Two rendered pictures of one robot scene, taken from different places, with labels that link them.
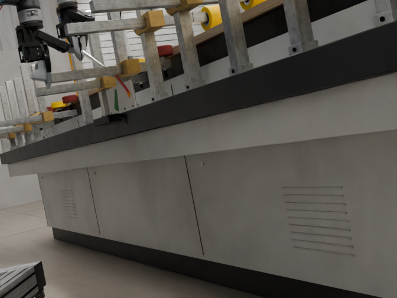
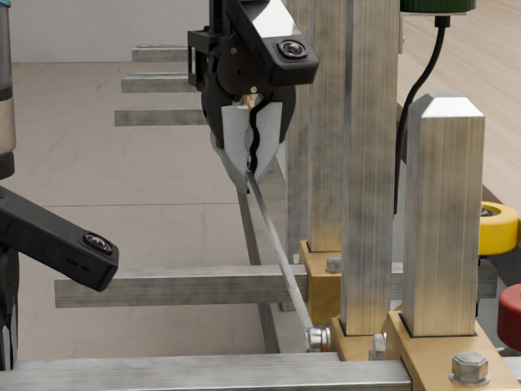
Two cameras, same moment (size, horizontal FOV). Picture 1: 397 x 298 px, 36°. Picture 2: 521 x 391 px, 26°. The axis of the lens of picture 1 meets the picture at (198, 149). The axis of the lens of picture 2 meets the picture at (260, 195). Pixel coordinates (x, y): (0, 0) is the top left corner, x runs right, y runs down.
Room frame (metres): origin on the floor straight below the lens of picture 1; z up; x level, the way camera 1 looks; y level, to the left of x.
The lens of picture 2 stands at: (1.34, -0.06, 1.21)
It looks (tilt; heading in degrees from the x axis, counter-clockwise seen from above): 15 degrees down; 23
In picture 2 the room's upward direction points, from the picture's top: straight up
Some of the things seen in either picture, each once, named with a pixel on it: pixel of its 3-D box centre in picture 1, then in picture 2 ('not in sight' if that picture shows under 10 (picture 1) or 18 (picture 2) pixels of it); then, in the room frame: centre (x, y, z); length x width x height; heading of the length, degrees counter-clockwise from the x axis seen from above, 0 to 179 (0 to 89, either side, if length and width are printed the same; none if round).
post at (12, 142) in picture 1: (7, 120); not in sight; (4.15, 1.24, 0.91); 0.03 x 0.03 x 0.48; 27
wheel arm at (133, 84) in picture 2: not in sight; (227, 84); (3.43, 0.92, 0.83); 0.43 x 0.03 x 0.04; 117
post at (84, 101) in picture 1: (79, 73); (300, 132); (2.61, 0.44, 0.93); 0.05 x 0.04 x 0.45; 27
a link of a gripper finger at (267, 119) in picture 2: (78, 49); (254, 141); (2.32, 0.37, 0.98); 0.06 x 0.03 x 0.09; 47
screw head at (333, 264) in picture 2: not in sight; (336, 264); (2.31, 0.29, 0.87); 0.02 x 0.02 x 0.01
